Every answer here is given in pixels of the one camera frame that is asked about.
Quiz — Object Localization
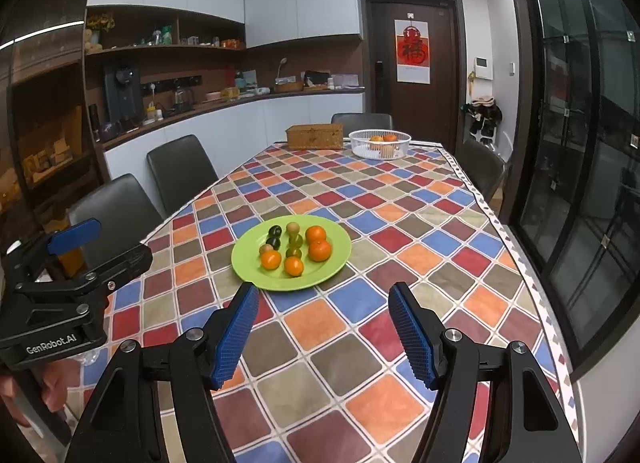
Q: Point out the far end black chair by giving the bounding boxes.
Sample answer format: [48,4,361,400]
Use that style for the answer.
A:
[331,112,394,138]

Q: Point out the green lime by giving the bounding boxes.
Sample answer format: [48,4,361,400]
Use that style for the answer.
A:
[285,247,302,258]
[288,235,304,249]

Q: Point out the glass kettle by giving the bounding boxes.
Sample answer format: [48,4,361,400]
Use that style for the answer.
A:
[174,86,194,113]

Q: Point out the oranges in basket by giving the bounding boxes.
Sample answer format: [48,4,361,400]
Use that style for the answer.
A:
[369,134,399,159]

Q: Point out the green plate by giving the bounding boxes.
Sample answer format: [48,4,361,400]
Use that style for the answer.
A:
[231,215,352,292]

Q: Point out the small orange front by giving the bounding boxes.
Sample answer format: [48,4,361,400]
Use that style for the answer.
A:
[260,249,282,271]

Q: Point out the wicker box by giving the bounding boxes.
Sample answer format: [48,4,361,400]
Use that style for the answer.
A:
[286,124,344,150]

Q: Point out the white fruit basket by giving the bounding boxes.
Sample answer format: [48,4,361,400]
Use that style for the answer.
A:
[348,130,411,161]

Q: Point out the right side black chair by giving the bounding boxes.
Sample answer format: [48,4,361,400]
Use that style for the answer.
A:
[456,138,508,203]

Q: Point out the small orange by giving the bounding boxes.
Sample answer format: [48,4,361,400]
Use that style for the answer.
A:
[284,256,304,278]
[260,249,282,271]

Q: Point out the black coffee machine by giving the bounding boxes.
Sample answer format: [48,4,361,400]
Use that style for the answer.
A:
[104,64,143,122]

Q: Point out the large orange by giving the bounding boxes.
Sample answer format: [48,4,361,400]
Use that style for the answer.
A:
[305,225,326,244]
[308,240,332,263]

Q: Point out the green lime on plate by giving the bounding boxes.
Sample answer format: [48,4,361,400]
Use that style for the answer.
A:
[288,235,304,249]

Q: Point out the red and white door poster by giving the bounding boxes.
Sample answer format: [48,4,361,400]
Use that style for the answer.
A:
[394,19,431,85]

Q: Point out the near left black chair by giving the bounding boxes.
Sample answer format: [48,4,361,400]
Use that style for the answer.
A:
[67,174,163,268]

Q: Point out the person's left hand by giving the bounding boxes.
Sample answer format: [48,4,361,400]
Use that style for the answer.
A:
[1,359,79,427]

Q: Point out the dark plum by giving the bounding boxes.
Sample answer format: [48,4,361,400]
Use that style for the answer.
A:
[266,237,281,249]
[268,225,282,238]

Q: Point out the dark wooden door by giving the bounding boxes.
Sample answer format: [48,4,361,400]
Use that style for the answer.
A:
[360,0,466,152]

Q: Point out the colourful checked tablecloth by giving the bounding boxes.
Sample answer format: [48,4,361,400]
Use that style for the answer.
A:
[74,139,584,463]

